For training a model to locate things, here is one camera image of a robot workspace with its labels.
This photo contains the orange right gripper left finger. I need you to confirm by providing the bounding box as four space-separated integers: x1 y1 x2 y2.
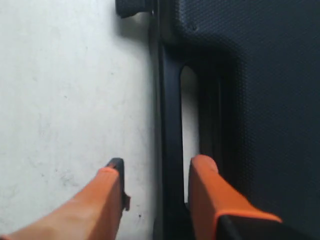
0 158 131 240

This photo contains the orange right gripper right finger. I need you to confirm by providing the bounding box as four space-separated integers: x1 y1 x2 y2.
188 154 282 240

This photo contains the black plastic tool case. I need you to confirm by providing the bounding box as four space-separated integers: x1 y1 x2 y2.
115 0 320 240

